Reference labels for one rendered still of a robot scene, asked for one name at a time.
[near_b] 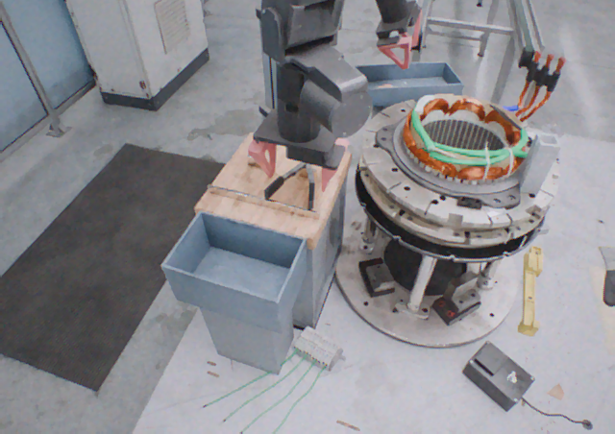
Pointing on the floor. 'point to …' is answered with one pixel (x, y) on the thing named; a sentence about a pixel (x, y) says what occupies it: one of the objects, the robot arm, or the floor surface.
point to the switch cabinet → (137, 33)
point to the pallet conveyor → (524, 43)
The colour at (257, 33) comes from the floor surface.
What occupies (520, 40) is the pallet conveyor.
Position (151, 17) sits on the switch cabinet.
